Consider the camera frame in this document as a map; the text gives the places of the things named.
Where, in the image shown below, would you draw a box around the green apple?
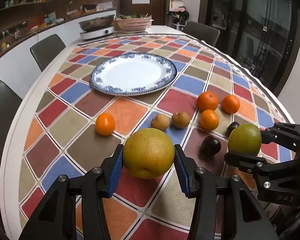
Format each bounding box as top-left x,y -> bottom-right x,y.
228,124 -> 262,156

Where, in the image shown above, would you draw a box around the dark plum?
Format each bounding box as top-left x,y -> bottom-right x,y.
226,121 -> 239,137
201,136 -> 221,156

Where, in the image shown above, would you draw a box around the large orange tangerine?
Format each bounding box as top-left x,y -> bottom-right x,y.
197,91 -> 219,112

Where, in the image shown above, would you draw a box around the brown kiwi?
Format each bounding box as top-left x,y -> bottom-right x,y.
151,114 -> 170,131
172,112 -> 191,129

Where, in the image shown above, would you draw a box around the yellow pear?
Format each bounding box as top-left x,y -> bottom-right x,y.
123,128 -> 175,179

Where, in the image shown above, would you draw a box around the lone orange tangerine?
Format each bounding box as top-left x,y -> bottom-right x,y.
95,113 -> 115,136

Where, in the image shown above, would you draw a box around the far right grey chair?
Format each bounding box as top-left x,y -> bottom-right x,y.
183,21 -> 221,46

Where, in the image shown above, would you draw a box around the grey chair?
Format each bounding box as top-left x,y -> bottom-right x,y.
30,34 -> 66,72
183,21 -> 221,46
0,80 -> 22,161

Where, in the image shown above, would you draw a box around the near left grey chair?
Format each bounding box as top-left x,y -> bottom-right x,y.
0,80 -> 22,161

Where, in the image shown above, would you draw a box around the colourful checkered tablecloth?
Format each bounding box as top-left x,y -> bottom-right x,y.
18,34 -> 290,239

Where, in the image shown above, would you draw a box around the blue white porcelain plate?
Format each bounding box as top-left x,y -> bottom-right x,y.
90,52 -> 178,96

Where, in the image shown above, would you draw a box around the far left grey chair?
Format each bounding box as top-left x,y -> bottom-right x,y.
30,34 -> 66,72

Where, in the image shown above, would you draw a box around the pink vegetable basket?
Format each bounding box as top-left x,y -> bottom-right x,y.
114,17 -> 153,32

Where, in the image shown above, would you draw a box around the white induction cooker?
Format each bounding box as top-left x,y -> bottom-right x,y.
80,26 -> 115,40

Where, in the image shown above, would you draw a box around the green leafy vegetables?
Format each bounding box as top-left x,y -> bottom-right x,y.
117,14 -> 151,20

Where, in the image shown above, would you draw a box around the steel wok pan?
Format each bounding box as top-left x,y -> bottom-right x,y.
79,15 -> 114,31

